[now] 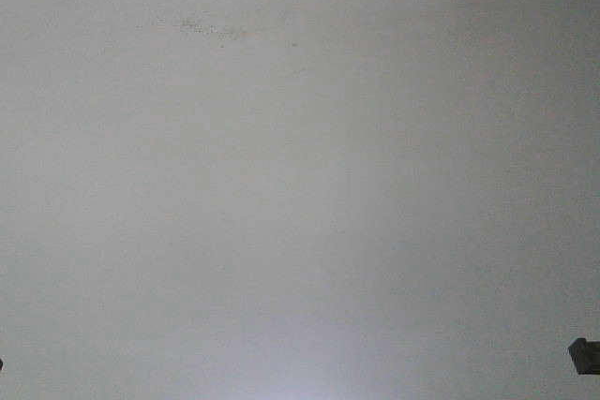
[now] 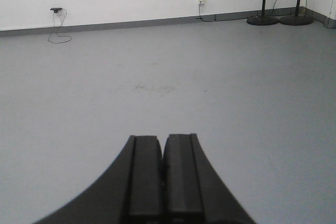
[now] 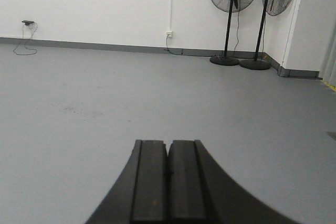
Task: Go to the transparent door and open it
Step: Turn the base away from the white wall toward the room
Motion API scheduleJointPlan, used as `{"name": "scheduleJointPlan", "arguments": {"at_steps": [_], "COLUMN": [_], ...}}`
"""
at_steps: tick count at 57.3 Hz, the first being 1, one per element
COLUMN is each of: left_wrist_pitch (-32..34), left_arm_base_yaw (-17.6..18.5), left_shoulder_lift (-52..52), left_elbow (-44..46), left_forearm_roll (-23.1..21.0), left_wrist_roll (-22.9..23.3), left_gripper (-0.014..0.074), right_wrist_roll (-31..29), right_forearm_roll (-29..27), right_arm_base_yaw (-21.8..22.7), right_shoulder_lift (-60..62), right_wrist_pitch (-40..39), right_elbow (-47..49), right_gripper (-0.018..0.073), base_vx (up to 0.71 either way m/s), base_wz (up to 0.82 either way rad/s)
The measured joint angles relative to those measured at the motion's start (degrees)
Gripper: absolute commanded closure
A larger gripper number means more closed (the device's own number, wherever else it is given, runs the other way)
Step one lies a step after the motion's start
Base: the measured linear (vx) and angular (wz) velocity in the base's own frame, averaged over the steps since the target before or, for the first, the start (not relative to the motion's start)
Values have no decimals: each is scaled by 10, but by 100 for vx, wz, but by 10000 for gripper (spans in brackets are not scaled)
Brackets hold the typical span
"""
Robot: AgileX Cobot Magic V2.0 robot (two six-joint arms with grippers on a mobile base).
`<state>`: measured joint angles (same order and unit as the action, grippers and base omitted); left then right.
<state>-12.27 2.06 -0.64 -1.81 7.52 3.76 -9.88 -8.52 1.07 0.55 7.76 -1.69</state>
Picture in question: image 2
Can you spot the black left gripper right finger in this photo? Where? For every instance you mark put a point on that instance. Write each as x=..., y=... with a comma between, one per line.
x=194, y=191

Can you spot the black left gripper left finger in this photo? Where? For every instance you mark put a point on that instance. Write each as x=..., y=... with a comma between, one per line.
x=129, y=191

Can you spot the black stand right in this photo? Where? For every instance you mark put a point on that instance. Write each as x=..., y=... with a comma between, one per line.
x=296, y=19

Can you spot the black stand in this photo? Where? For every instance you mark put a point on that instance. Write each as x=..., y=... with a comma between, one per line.
x=296, y=19
x=262, y=20

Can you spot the black wall charger adapter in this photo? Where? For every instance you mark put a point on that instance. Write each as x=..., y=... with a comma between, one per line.
x=56, y=9

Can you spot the black stand left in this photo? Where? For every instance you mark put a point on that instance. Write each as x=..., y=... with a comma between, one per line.
x=262, y=20

